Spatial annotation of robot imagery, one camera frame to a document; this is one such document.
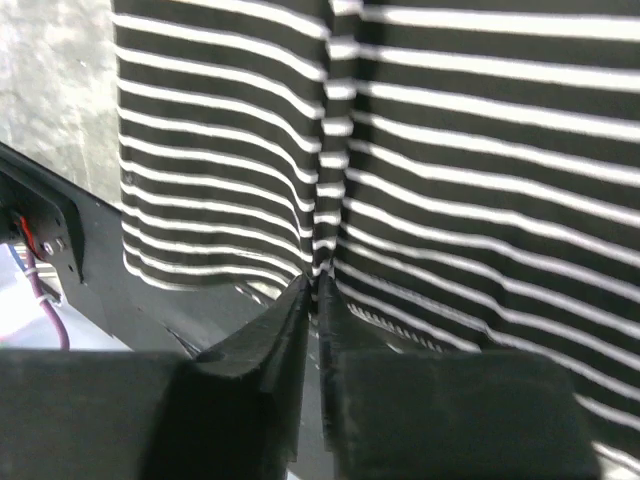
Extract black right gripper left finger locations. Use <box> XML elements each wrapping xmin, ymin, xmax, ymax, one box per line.
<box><xmin>197</xmin><ymin>275</ymin><xmax>310</xmax><ymax>462</ymax></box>

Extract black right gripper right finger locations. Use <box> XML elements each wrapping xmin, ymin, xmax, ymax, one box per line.
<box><xmin>316</xmin><ymin>273</ymin><xmax>390</xmax><ymax>452</ymax></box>

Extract purple striped tank top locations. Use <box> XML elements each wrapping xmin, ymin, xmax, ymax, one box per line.
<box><xmin>113</xmin><ymin>1</ymin><xmax>639</xmax><ymax>470</ymax></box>

